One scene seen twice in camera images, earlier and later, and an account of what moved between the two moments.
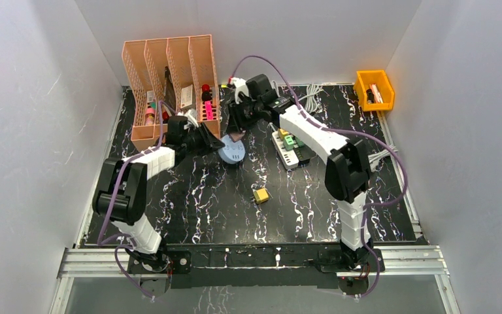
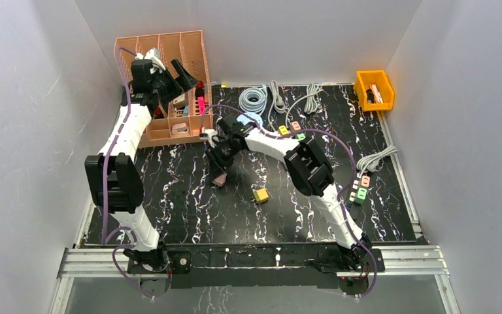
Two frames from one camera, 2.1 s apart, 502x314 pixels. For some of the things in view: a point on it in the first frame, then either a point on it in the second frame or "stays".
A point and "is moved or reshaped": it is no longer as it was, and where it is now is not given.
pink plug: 236,136 is moved or reshaped
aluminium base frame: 424,261 stays
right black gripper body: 246,111 to 224,152
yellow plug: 261,195 stays
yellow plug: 282,133 stays
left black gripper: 204,137 to 169,81
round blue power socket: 232,152 is moved or reshaped
